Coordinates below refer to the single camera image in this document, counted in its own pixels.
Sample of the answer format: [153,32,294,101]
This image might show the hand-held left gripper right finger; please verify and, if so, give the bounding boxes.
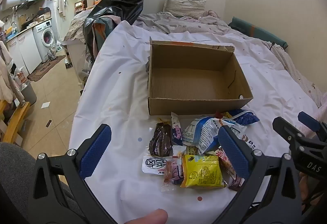
[218,126,303,224]

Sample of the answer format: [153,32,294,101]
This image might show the pink purple snack packet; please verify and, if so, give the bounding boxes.
[172,161,185,186]

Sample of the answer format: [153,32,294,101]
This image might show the dark brown vacuum-packed snack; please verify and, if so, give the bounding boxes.
[148,118,174,157]

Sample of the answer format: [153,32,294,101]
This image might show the white black-print snack packet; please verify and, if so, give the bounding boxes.
[142,155,175,176]

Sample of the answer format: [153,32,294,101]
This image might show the person's grey pants leg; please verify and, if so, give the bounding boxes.
[0,142,86,224]

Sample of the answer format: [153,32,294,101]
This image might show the cardboard box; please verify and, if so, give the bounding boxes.
[147,37,254,116]

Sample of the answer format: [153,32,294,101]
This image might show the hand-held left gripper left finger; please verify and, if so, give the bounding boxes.
[28,124,116,224]

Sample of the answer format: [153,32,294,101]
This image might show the grey cat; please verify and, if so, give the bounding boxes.
[47,43,58,61]

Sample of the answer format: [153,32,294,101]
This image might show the floral beige blanket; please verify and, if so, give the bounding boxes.
[63,7,93,44]

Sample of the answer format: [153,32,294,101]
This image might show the beige clothes pile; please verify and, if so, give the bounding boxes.
[0,40,21,103]

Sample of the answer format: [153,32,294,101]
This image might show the white floor cabinet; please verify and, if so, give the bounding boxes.
[6,27,43,74]

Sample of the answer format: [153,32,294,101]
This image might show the yellow wooden stool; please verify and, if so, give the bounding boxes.
[0,100,31,143]

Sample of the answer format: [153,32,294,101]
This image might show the blue snack packet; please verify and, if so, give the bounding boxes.
[222,109,260,127]

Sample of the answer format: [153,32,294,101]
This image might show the yellow snack packet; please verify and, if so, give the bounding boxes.
[180,154,226,189]

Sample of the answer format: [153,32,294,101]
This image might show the beige dotted blanket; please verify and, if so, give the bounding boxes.
[268,44,325,107]

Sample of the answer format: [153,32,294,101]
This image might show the brown floor rug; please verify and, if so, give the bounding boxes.
[27,55,66,82]

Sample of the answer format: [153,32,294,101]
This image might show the person's left hand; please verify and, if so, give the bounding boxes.
[120,209,169,224]

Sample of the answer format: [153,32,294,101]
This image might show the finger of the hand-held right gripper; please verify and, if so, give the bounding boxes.
[298,111,327,139]
[272,117,311,153]

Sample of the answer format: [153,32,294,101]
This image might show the green rolled mat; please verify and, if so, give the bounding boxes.
[228,17,289,49]

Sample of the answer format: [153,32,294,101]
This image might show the white hanging towel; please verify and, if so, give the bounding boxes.
[57,0,68,18]

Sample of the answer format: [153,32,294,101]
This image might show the orange green cloth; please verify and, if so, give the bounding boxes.
[92,16,120,56]

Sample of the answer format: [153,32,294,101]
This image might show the clear orange snack packet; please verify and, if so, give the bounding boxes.
[161,158,177,192]

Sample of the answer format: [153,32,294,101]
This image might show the white washing machine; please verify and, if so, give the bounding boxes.
[33,18,57,63]

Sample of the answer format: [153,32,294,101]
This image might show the grey floral quilt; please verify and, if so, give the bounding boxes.
[133,10,230,35]

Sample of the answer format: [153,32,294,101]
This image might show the striped pillow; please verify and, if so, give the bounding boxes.
[163,0,207,19]

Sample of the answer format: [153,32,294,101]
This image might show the pink cloth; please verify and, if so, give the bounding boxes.
[199,10,221,19]

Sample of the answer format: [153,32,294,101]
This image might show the large white blue snack bag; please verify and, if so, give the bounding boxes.
[182,115,247,155]

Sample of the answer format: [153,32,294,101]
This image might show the orange brown snack packet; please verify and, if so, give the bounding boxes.
[217,147,239,182]

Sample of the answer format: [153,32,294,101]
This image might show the white red snack packet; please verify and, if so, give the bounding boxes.
[240,133,259,153]

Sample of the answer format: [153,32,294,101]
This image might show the grey bin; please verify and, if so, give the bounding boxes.
[19,81,37,106]

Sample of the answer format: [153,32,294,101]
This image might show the dark brown snack bar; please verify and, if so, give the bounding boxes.
[227,175,246,192]

